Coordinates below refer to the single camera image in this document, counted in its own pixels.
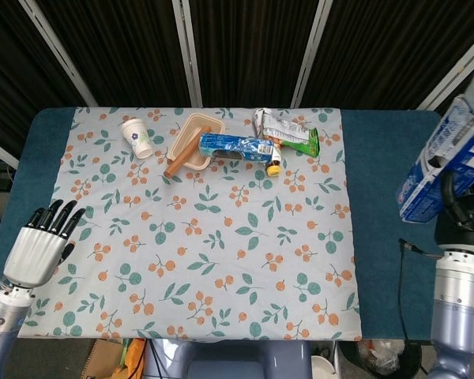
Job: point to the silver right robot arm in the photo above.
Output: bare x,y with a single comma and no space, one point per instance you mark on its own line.
458,308

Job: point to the fruit and leaf print tablecloth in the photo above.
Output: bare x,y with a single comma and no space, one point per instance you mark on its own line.
201,245

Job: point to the beige rectangular food tray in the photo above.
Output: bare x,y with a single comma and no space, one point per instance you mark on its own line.
189,130

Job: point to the blue toothpaste carton box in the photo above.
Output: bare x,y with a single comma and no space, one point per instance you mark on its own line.
438,166

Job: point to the green silver snack bag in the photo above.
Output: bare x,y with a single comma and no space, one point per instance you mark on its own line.
296,136

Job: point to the white bucket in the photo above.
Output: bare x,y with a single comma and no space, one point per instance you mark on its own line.
324,367

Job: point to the blue cookie box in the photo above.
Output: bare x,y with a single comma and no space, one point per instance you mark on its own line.
237,147

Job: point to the black trash bin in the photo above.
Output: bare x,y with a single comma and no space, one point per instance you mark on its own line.
383,359

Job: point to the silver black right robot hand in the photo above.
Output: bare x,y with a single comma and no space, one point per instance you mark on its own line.
464,221

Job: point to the wooden rolling pin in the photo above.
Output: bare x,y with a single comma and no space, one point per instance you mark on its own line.
181,160

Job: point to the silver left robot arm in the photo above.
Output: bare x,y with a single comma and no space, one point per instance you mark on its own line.
4,320

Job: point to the white flower print paper cup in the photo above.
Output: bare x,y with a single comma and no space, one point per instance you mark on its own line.
136,138

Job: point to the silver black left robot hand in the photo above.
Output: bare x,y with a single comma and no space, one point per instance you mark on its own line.
33,252

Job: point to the grey blue robot torso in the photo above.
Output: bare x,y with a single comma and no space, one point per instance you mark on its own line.
229,361

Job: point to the white screen frame post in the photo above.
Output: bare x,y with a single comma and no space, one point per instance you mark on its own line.
59,55
189,55
0,152
454,71
310,55

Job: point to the orange yellow bag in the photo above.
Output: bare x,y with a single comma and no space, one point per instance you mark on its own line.
134,359

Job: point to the brown bottle with yellow cap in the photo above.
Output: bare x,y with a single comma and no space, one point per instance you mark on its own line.
273,167

